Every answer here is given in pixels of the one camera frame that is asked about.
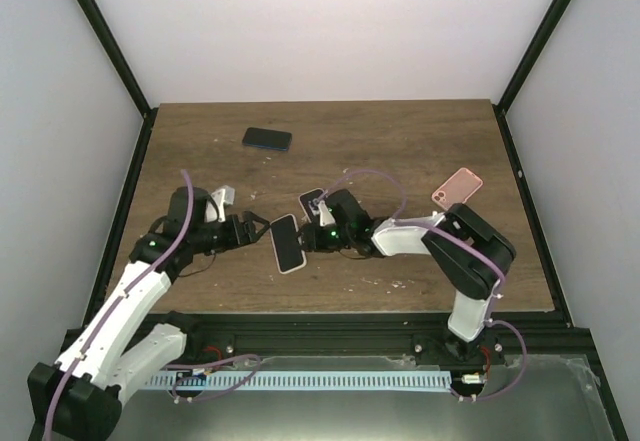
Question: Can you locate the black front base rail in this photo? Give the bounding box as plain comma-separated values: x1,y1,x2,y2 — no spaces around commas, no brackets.
180,312,595,367

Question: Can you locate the white slotted cable duct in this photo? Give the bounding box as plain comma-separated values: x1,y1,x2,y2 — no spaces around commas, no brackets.
143,371,452,393

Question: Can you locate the black phone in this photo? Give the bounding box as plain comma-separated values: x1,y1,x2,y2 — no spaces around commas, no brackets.
272,215,305,272

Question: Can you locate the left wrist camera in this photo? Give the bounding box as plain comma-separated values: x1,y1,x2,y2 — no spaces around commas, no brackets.
205,185,235,222

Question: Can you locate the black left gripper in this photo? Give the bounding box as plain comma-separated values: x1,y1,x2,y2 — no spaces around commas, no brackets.
191,212,271,254

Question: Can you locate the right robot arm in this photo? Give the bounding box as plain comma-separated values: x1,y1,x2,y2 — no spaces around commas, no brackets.
298,189,516,364

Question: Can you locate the pink phone case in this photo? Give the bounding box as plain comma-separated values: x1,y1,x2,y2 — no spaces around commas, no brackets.
431,167,484,211

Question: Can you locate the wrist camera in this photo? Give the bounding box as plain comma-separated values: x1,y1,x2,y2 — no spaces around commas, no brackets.
205,185,235,222
309,199,336,227

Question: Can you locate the black frame post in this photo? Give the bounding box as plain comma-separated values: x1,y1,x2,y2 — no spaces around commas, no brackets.
492,0,596,112
54,0,154,117

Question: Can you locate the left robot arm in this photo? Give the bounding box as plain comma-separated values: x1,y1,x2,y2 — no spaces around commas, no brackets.
27,185,270,440

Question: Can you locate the white phone case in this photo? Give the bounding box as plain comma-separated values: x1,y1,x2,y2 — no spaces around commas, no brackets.
298,188,327,222
269,213,308,276

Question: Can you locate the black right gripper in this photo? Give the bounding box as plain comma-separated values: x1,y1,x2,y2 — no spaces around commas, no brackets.
290,222,354,253

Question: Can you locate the black right frame post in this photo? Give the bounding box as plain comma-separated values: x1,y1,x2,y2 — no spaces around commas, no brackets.
492,0,596,112

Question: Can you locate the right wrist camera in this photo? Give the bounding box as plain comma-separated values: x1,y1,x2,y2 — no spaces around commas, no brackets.
309,199,336,227

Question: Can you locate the black left frame post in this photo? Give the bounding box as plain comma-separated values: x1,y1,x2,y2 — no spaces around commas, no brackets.
54,0,154,117

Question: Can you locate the dark blue phone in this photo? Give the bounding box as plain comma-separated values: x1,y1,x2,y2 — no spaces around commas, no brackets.
241,127,293,151

